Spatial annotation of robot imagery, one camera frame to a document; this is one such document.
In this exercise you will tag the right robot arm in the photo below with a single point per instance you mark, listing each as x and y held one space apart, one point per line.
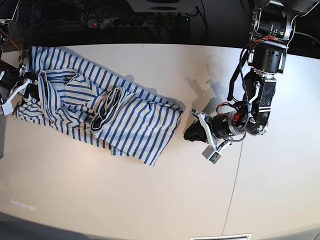
9 14

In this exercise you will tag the grey box at left edge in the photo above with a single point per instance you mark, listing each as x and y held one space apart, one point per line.
2 134

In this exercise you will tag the black power strip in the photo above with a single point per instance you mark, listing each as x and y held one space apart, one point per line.
130 22

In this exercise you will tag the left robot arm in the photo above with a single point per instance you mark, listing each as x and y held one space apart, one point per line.
253 83

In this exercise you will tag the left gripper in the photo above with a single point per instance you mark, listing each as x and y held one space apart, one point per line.
222 126

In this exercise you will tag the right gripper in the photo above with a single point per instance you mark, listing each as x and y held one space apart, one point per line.
12 78

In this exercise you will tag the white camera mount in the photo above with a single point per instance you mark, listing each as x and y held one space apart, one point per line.
214 151
13 96

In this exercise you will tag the blue white striped T-shirt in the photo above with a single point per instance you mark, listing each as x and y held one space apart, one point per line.
95 105

